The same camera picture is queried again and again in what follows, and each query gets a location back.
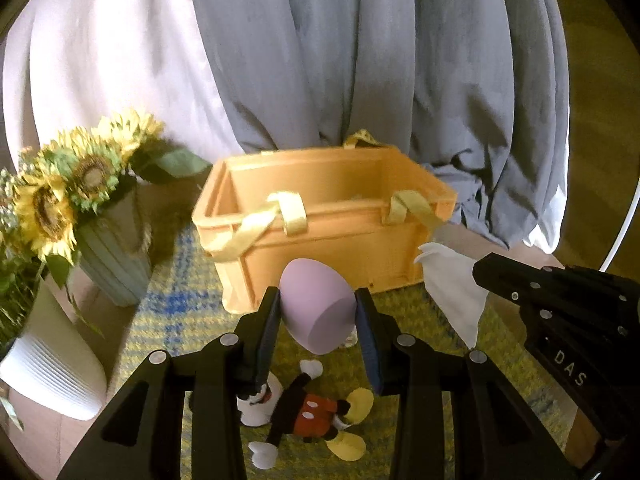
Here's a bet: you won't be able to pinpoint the white ribbed pitcher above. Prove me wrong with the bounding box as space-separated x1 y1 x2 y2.
0 280 108 421

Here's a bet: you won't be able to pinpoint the pink curtain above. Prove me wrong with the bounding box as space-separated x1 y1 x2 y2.
0 0 246 163

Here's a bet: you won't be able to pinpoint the green ribbed vase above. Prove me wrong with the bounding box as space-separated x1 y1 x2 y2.
75 185 153 308

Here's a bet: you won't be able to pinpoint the black red mouse plush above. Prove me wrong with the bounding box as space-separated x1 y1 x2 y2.
235 359 376 471

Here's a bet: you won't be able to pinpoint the sunflower bouquet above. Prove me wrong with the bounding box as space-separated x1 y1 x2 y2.
0 107 213 266

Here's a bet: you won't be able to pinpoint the yellow blue plaid blanket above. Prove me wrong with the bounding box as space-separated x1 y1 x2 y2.
107 220 571 480

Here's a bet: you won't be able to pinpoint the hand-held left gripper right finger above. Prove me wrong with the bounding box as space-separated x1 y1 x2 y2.
355 289 581 480

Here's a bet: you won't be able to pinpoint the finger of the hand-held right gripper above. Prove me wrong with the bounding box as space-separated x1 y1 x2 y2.
472 254 640 343

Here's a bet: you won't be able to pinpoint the grey curtain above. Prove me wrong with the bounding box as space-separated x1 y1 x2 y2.
187 0 571 251

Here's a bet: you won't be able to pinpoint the white cloth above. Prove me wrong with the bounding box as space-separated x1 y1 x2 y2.
414 242 488 350

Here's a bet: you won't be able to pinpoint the orange plastic crate yellow handles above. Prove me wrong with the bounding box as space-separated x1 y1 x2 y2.
192 130 458 316

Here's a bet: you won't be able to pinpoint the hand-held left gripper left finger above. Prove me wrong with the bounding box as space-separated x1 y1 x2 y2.
57 286 281 480

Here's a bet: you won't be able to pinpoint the white curved tube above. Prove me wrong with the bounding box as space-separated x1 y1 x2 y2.
597 175 640 273

